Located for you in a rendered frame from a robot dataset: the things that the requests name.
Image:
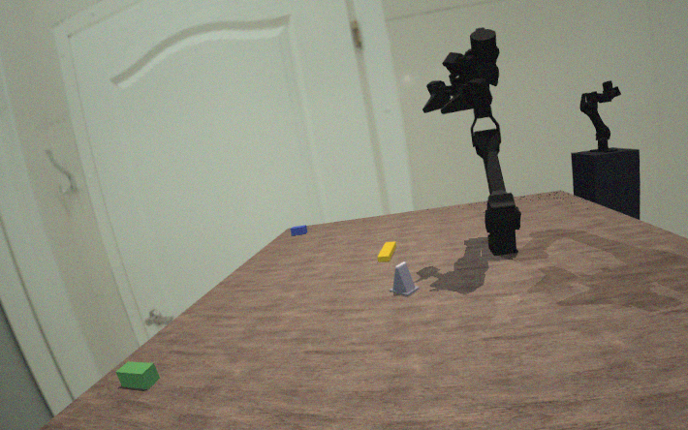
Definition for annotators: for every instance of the small blue block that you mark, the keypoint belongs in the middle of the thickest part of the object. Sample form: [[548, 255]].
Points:
[[298, 230]]

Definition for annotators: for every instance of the yellow bar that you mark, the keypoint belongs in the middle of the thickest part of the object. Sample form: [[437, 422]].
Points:
[[387, 252]]

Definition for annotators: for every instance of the green block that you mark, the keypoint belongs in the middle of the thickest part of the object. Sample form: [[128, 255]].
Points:
[[138, 375]]

